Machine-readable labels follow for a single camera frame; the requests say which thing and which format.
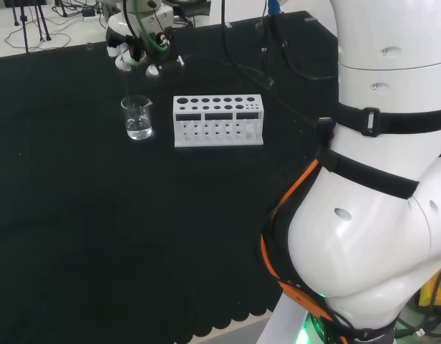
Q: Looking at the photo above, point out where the yellow stop button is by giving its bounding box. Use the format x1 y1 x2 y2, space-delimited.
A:
418 264 441 310

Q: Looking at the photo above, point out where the clear glass beaker with water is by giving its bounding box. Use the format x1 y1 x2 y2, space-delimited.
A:
120 94 154 141

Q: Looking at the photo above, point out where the black cable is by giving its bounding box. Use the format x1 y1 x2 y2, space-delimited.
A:
184 0 340 130

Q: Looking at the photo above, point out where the clear glass rod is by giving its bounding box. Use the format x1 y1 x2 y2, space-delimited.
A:
124 67 139 128

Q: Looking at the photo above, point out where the black bench cloth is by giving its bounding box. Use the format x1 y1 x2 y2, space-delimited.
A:
0 9 341 340

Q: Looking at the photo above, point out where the orange cable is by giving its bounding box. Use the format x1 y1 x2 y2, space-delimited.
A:
258 158 351 344

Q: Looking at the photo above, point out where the green cable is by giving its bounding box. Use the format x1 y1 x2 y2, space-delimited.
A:
132 0 170 69

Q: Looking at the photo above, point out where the white test tube rack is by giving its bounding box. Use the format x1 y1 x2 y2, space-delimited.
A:
173 93 266 149

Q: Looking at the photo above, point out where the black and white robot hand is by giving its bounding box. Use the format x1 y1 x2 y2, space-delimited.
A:
105 30 186 78

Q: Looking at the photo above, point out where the black tripod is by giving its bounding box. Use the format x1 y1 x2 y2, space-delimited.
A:
4 0 52 54

